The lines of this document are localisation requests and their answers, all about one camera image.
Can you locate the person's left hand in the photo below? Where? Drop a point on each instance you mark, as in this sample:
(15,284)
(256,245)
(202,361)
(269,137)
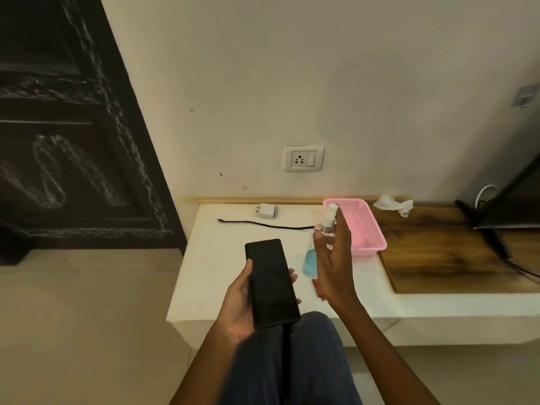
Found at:
(236,310)

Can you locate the person's right hand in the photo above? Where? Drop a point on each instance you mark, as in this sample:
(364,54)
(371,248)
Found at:
(337,274)

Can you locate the person's left thumb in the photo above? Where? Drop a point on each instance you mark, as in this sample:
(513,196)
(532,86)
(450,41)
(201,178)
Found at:
(243,276)

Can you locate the person's right thumb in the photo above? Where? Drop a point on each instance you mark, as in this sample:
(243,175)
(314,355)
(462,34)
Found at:
(319,248)

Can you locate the black smartphone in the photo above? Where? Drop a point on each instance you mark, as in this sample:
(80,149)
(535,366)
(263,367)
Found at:
(271,282)

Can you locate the small clear spray bottle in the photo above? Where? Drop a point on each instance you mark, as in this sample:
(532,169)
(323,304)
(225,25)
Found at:
(329,218)

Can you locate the person's right forearm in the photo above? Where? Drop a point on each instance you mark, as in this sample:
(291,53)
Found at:
(379,354)

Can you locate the person's left forearm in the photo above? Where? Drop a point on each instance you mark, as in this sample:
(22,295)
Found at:
(206,366)

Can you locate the blue cleaning cloth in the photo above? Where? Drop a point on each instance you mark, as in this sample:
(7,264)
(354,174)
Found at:
(309,265)

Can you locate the small red item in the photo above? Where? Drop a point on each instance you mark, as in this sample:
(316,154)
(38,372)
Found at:
(319,291)

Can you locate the pink plastic basket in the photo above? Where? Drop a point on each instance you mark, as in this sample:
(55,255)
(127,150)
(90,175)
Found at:
(363,225)

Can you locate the white charger adapter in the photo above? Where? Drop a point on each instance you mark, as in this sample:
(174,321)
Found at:
(266,211)

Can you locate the crumpled white tissue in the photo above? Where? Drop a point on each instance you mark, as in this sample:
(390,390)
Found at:
(394,204)

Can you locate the person's blue jeans legs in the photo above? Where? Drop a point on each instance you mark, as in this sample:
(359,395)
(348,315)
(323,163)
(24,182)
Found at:
(295,362)

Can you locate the black television stand leg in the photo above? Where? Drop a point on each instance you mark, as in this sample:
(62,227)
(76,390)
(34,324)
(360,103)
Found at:
(491,231)

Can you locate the black television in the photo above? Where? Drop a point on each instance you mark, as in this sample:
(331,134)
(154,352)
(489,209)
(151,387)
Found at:
(512,198)

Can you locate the dark carved wooden door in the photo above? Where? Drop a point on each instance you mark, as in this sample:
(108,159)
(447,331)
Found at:
(67,130)

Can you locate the white wall socket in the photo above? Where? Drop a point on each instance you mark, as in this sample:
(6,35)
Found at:
(303,158)

